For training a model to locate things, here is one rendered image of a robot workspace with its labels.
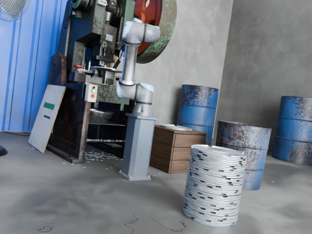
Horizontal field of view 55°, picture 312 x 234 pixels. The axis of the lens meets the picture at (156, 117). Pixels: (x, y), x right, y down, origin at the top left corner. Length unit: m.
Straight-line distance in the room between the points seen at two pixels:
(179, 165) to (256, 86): 3.26
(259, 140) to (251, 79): 3.30
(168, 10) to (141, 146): 1.28
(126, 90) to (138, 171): 0.57
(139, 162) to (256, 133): 0.88
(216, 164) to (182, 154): 1.03
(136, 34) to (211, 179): 1.01
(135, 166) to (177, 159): 0.49
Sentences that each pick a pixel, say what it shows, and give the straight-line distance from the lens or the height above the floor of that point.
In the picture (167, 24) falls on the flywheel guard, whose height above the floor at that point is 1.25.
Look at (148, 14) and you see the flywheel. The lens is 2.98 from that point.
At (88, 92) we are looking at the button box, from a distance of 2.34.
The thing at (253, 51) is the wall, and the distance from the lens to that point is 5.65.
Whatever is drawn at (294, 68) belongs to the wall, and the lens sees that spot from 5.24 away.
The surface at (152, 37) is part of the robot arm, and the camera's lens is 1.97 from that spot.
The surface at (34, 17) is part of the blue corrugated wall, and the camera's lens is 3.78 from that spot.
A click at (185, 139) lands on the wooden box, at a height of 0.29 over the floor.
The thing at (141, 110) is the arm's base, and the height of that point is 0.49.
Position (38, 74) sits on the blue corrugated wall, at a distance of 3.74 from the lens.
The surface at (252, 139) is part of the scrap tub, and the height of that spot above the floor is 0.38.
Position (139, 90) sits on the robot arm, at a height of 0.63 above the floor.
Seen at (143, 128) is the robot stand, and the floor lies 0.36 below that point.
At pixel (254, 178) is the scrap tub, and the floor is 0.10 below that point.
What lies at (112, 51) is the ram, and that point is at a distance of 2.71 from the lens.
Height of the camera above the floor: 0.57
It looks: 3 degrees down
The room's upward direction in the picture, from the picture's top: 8 degrees clockwise
